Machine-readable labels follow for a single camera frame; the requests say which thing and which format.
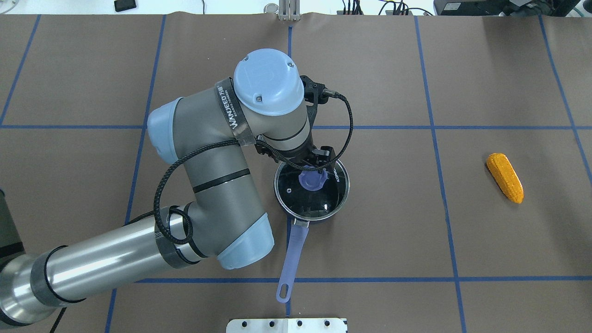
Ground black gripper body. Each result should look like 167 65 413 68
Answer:
255 74 336 168

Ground glass pot lid blue knob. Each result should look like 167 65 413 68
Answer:
274 158 350 219

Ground yellow plastic corn cob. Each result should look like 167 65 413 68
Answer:
486 153 525 204

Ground dark blue saucepan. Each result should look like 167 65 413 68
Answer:
273 160 350 303

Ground small black device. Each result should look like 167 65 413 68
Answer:
113 0 137 12

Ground aluminium frame post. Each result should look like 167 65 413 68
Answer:
277 0 301 21

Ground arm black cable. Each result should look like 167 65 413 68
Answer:
154 88 354 246

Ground white camera stand post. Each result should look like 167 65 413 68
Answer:
225 317 349 333

